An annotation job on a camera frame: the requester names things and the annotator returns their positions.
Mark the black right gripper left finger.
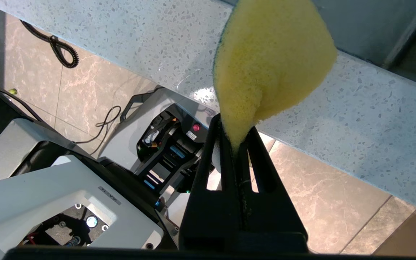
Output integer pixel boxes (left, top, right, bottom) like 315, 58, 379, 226
179, 113, 244, 251

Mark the yellow green sponge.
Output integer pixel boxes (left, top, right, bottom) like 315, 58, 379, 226
213, 0, 338, 153

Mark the black coiled cable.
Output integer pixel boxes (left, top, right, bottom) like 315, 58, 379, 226
19, 20, 80, 69

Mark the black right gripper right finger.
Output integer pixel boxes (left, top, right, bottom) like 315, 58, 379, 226
239, 126, 309, 252

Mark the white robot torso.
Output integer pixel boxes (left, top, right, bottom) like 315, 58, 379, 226
0, 117, 165, 254

